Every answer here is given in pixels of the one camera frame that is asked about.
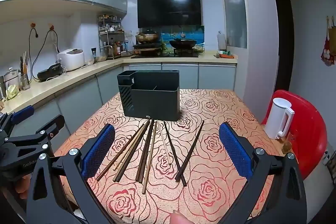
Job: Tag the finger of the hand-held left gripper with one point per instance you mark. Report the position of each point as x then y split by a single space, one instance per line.
53 124
23 111

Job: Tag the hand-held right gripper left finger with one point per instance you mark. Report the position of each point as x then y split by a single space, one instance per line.
98 150

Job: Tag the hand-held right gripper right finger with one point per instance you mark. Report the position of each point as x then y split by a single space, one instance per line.
233 150

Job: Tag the reddish brown wooden chopstick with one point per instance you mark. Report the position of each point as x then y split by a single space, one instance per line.
122 150

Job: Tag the light brown wooden chopstick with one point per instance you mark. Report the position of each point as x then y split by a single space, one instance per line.
126 161
145 184

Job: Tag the dark brown wooden chopstick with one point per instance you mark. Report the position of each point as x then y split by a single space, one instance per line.
143 155
129 161
146 161

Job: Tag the black chopstick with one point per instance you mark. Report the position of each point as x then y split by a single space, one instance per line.
190 150
174 153

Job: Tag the pale bamboo chopstick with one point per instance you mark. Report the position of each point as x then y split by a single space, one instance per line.
164 142

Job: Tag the dark grey utensil holder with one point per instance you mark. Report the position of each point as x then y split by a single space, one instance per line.
155 100

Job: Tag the jar with kitchen utensils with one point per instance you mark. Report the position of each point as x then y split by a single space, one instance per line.
25 79

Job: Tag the person's left hand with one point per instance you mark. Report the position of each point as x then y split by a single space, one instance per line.
22 187

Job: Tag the person's right hand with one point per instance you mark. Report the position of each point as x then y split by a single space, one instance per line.
179 218

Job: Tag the yellow green cabbage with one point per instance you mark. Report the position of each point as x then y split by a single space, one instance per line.
11 92

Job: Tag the metal pot with lid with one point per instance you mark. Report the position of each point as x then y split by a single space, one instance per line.
11 78

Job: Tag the grey lower kitchen cabinets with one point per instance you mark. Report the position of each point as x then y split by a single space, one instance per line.
84 98

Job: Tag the rose patterned tablecloth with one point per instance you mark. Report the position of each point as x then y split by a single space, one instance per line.
210 187

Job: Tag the black electric griddle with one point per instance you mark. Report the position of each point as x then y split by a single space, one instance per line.
50 73

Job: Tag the white electric kettle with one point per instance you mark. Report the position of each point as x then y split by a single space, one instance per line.
277 119

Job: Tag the small amber glass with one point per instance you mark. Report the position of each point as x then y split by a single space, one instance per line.
287 145

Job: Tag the beige kitchen countertop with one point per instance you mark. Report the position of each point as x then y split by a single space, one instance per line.
78 74

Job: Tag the white rice cooker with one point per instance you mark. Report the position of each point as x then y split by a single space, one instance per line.
72 60

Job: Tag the red plastic chair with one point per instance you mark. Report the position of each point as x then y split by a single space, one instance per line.
307 134

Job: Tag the black pepper grinder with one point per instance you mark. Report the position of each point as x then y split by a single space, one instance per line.
93 56

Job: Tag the glass bowl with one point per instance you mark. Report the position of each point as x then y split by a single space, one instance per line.
101 58

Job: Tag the orange dish cloth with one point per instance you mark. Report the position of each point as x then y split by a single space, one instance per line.
227 56

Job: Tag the red label sauce bottle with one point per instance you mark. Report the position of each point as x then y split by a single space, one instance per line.
118 50

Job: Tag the metal spice rack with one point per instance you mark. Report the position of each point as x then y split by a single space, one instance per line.
111 37

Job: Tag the white cylindrical container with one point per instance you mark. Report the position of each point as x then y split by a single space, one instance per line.
221 41

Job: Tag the black gas stove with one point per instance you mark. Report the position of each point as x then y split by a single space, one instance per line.
162 55

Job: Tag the black wok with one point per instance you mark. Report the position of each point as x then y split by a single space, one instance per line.
182 43

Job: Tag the brass pot with lid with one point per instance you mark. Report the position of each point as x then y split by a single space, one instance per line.
147 36

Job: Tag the blue picture tile backsplash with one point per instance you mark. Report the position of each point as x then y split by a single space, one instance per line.
181 33

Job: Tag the red patterned hanging cloth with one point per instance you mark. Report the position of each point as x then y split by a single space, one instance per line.
326 53

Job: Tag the frosted glass cabinet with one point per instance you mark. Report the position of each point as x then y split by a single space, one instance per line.
233 3

